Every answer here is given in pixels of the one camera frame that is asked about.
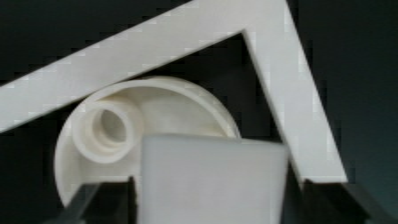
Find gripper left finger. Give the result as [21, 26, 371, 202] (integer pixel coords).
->
[58, 178, 138, 224]

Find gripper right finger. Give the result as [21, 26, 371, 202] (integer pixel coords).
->
[287, 163, 392, 224]

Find white round stool seat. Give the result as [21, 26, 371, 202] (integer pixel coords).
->
[53, 76, 239, 202]

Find white right border rail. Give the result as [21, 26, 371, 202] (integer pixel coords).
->
[245, 0, 348, 183]

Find white border rail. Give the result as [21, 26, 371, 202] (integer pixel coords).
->
[245, 0, 348, 183]
[0, 0, 298, 134]

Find white front border rail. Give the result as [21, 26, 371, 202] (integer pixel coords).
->
[0, 0, 298, 134]

